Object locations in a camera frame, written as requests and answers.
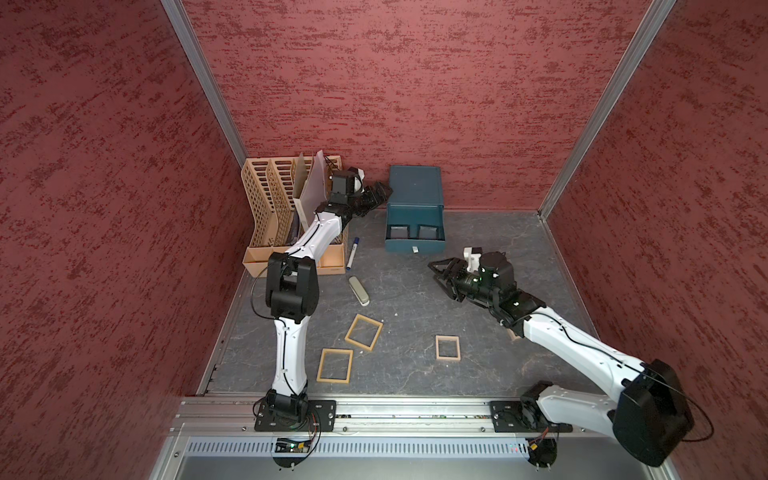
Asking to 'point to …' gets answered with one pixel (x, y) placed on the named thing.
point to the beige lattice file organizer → (270, 186)
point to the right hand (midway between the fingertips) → (427, 275)
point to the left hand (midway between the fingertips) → (385, 198)
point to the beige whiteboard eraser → (359, 291)
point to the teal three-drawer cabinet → (416, 215)
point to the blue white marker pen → (354, 248)
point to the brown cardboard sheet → (299, 175)
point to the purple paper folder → (314, 194)
